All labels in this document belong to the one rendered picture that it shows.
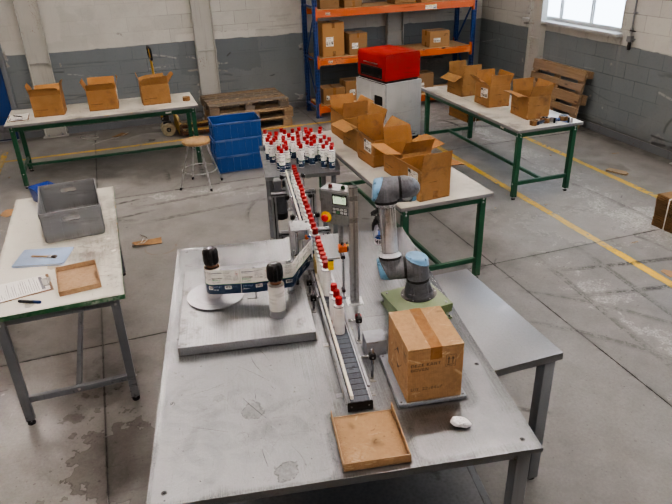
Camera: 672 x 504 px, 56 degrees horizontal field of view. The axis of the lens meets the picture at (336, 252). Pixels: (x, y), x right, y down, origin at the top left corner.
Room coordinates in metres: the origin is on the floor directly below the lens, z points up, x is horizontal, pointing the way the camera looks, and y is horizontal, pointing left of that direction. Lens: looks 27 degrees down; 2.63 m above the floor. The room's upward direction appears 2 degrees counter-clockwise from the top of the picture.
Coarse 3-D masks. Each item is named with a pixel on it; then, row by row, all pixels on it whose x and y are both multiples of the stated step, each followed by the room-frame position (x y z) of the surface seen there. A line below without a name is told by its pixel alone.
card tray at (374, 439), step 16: (352, 416) 2.02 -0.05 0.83; (368, 416) 2.01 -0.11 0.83; (384, 416) 2.01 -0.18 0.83; (336, 432) 1.89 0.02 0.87; (352, 432) 1.92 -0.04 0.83; (368, 432) 1.92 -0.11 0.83; (384, 432) 1.92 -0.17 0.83; (400, 432) 1.90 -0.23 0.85; (352, 448) 1.84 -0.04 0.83; (368, 448) 1.83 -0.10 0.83; (384, 448) 1.83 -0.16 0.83; (400, 448) 1.83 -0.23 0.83; (352, 464) 1.73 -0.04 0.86; (368, 464) 1.73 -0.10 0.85; (384, 464) 1.74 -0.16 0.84
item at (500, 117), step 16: (432, 96) 8.09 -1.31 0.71; (448, 96) 7.78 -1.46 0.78; (464, 112) 7.32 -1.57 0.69; (480, 112) 6.97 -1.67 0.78; (496, 112) 6.95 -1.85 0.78; (464, 128) 8.42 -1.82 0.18; (512, 128) 6.31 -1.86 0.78; (528, 128) 6.29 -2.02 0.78; (544, 128) 6.31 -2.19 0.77; (560, 128) 6.43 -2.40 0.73; (576, 128) 6.48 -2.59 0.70; (512, 176) 6.29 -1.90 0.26; (544, 176) 6.42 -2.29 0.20; (560, 176) 6.46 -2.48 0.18; (512, 192) 6.27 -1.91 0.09
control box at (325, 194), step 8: (336, 184) 3.04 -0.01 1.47; (320, 192) 2.98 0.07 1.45; (328, 192) 2.96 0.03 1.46; (336, 192) 2.94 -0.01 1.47; (344, 192) 2.93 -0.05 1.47; (328, 200) 2.96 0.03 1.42; (328, 208) 2.96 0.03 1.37; (328, 216) 2.96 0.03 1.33; (336, 216) 2.94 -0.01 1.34; (344, 216) 2.92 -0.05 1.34; (336, 224) 2.95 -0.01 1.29; (344, 224) 2.93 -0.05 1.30
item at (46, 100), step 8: (40, 88) 7.74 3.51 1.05; (48, 88) 7.39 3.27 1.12; (56, 88) 7.41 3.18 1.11; (32, 96) 7.42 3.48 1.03; (40, 96) 7.44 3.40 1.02; (48, 96) 7.47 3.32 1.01; (56, 96) 7.49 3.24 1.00; (32, 104) 7.42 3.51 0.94; (40, 104) 7.44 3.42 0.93; (48, 104) 7.46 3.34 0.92; (56, 104) 7.48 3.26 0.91; (64, 104) 7.62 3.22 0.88; (40, 112) 7.43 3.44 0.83; (48, 112) 7.46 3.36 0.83; (56, 112) 7.48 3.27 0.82; (64, 112) 7.51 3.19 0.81
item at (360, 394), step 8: (328, 304) 2.83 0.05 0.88; (336, 336) 2.53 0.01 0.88; (344, 336) 2.53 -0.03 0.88; (344, 344) 2.47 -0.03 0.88; (336, 352) 2.40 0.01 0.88; (344, 352) 2.40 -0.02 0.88; (352, 352) 2.40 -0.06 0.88; (344, 360) 2.34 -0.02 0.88; (352, 360) 2.34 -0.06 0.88; (352, 368) 2.28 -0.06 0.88; (352, 376) 2.22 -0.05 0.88; (360, 376) 2.22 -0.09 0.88; (352, 384) 2.17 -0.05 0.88; (360, 384) 2.17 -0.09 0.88; (352, 392) 2.11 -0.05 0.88; (360, 392) 2.11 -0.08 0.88; (352, 400) 2.06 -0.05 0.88; (360, 400) 2.06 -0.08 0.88; (368, 400) 2.06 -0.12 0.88
